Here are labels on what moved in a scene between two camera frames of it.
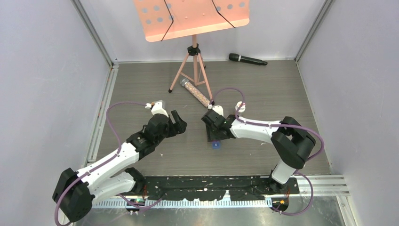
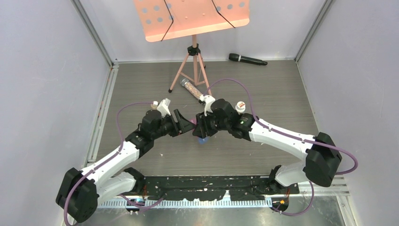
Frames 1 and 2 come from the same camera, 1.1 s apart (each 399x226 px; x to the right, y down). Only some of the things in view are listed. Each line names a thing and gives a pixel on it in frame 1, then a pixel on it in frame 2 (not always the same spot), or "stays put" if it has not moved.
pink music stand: [163, 19] stays put
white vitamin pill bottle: [242, 108] stays put
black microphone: [237, 57] stays put
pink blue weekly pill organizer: [216, 144] -> [201, 141]
